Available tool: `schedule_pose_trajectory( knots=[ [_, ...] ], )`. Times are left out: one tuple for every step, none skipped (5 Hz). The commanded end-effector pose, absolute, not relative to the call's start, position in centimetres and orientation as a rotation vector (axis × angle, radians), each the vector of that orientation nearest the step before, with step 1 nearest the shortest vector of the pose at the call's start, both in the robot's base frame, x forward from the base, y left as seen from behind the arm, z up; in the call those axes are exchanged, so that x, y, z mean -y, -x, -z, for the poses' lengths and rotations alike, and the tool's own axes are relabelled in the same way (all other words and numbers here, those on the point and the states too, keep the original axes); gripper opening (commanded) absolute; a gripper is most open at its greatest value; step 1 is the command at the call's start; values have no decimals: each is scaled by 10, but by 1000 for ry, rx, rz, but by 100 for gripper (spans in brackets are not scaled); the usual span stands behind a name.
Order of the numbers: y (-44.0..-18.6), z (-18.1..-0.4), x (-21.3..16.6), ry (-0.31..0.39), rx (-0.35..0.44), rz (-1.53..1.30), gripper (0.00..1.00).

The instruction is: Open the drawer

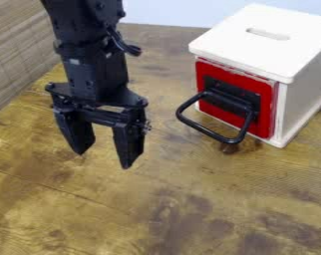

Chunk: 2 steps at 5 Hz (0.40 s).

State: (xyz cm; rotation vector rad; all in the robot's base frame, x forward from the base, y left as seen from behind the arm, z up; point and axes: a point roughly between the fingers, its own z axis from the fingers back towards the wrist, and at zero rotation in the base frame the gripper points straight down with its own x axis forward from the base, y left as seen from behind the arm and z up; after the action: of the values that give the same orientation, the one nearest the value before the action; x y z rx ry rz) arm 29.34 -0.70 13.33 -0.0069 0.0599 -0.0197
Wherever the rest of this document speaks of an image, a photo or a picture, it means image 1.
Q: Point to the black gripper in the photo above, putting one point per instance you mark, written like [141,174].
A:
[95,97]

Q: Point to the red drawer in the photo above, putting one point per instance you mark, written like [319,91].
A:
[244,88]

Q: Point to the black metal drawer handle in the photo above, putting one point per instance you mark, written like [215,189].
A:
[231,101]

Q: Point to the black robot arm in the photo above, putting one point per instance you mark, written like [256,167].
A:
[85,25]

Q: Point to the white wooden box cabinet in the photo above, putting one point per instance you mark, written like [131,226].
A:
[274,43]

